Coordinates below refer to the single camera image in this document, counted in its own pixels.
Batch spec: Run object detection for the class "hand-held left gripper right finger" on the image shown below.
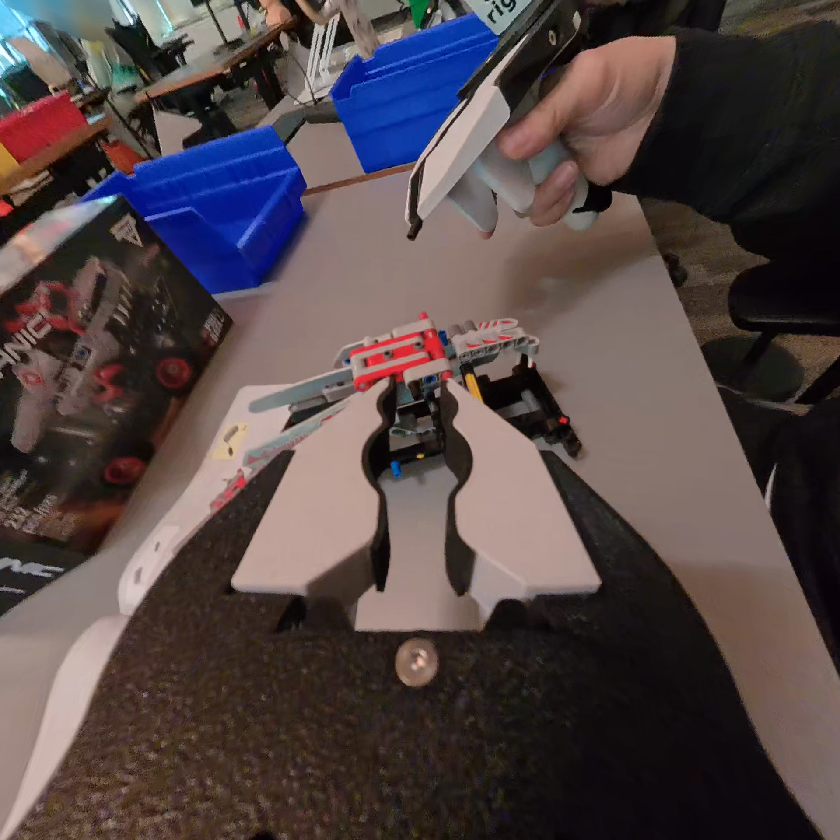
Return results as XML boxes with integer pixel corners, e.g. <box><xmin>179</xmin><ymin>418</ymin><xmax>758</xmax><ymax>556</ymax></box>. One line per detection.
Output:
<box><xmin>438</xmin><ymin>379</ymin><xmax>602</xmax><ymax>616</ymax></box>

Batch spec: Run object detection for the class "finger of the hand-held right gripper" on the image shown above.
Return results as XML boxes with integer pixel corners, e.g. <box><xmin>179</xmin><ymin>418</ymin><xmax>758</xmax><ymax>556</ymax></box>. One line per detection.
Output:
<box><xmin>405</xmin><ymin>97</ymin><xmax>464</xmax><ymax>228</ymax></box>
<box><xmin>415</xmin><ymin>84</ymin><xmax>511</xmax><ymax>222</ymax></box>

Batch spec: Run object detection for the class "brown wooden work desk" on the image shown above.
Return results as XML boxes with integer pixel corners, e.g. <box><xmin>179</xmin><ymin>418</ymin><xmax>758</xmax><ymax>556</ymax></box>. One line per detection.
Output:
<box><xmin>134</xmin><ymin>18</ymin><xmax>300</xmax><ymax>143</ymax></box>

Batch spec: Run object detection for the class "open building instruction booklet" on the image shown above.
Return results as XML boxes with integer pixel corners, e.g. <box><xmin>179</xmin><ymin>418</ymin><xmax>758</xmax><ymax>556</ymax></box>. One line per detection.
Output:
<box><xmin>0</xmin><ymin>384</ymin><xmax>296</xmax><ymax>834</ymax></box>

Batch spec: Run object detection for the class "person's right hand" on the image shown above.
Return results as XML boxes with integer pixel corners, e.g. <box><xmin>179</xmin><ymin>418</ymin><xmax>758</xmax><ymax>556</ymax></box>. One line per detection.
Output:
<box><xmin>482</xmin><ymin>36</ymin><xmax>677</xmax><ymax>239</ymax></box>

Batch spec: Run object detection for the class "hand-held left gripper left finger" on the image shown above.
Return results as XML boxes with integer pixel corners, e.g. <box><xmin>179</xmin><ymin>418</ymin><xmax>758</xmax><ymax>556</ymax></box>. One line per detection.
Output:
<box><xmin>230</xmin><ymin>377</ymin><xmax>398</xmax><ymax>596</ymax></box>

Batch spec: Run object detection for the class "red grey brick truck model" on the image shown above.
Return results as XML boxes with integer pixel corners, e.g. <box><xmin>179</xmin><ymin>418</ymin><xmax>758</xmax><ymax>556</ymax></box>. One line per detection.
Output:
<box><xmin>241</xmin><ymin>312</ymin><xmax>584</xmax><ymax>471</ymax></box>

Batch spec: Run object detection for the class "black toy set box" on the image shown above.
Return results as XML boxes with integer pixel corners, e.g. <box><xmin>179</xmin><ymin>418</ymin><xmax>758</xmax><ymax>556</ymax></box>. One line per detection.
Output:
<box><xmin>0</xmin><ymin>196</ymin><xmax>235</xmax><ymax>618</ymax></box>

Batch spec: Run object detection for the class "blue plastic storage bin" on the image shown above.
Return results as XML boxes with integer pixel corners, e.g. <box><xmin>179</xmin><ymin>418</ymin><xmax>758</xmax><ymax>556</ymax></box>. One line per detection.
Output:
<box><xmin>82</xmin><ymin>126</ymin><xmax>308</xmax><ymax>295</ymax></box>
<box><xmin>330</xmin><ymin>12</ymin><xmax>501</xmax><ymax>175</ymax></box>

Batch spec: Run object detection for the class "red storage bin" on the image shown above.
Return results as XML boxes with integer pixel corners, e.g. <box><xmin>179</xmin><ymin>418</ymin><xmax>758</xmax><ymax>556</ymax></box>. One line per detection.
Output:
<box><xmin>0</xmin><ymin>92</ymin><xmax>90</xmax><ymax>164</ymax></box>

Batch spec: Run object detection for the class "grey desk with wooden edge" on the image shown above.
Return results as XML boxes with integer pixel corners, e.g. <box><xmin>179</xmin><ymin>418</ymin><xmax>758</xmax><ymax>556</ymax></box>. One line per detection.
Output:
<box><xmin>152</xmin><ymin>98</ymin><xmax>421</xmax><ymax>196</ymax></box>

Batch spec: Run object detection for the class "person's right forearm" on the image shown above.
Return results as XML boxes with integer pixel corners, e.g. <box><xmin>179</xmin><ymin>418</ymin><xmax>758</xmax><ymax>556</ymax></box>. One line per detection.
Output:
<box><xmin>613</xmin><ymin>23</ymin><xmax>840</xmax><ymax>278</ymax></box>

